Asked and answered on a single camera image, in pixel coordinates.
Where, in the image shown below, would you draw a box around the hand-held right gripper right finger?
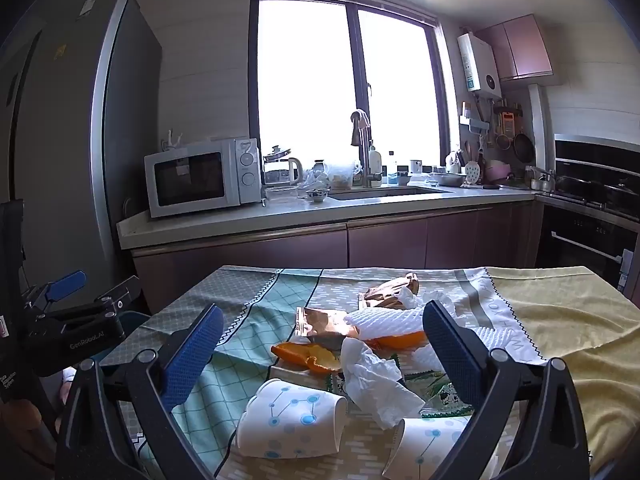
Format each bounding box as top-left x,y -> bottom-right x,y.
421,300 -> 592,480

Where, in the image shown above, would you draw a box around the hanging black frying pan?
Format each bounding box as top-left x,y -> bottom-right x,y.
514,132 -> 535,164

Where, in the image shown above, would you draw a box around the yellow towel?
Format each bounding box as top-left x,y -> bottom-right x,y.
485,266 -> 640,476

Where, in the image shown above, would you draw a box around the white microwave oven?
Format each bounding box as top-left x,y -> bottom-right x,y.
144,137 -> 263,219

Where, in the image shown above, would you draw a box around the copper foil snack wrapper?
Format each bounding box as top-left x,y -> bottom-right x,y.
295,307 -> 361,339

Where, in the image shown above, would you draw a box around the patterned green tablecloth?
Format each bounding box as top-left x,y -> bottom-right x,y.
97,265 -> 551,480

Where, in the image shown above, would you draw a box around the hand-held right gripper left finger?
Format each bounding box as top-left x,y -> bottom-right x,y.
54,303 -> 225,480

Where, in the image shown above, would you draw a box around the white kitchen countertop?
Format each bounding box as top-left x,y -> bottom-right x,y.
116,185 -> 540,250

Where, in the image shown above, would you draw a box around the glass electric kettle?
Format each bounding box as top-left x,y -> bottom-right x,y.
262,145 -> 304,187

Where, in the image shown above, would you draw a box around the pink wall cabinet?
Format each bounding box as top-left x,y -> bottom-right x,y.
475,14 -> 554,82

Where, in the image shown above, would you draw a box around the dark framed window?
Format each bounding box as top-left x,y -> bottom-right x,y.
250,0 -> 462,182

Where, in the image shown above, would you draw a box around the blue trash bin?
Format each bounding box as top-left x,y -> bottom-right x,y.
119,310 -> 152,332

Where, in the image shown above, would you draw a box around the white tissue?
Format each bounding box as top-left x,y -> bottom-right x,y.
400,287 -> 467,327
340,337 -> 426,430

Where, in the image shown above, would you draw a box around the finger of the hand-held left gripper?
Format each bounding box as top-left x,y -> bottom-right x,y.
22,270 -> 87,313
37,275 -> 142,329

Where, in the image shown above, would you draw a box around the kitchen sink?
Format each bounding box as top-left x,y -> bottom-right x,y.
327,186 -> 447,201

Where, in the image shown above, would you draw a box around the metal kitchen faucet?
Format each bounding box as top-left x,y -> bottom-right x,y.
350,109 -> 384,189

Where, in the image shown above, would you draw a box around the orange peel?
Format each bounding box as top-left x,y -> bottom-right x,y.
271,342 -> 343,375
370,331 -> 431,352

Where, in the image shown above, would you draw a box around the wall utensil rack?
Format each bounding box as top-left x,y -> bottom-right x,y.
460,101 -> 524,134

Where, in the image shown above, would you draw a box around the brown base cabinets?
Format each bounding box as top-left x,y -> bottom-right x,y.
131,204 -> 544,313

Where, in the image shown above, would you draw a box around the clear plastic bag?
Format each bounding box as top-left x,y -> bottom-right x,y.
300,160 -> 332,191

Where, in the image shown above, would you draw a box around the black built-in oven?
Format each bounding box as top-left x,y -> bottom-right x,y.
537,205 -> 640,307
552,134 -> 640,222

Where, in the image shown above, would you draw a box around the blue dotted paper cup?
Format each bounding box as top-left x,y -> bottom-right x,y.
382,416 -> 496,480
235,379 -> 348,460

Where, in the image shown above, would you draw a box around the white water heater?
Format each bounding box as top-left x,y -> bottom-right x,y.
457,32 -> 503,99

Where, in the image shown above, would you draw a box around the grey refrigerator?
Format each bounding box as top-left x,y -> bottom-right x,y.
0,0 -> 164,313

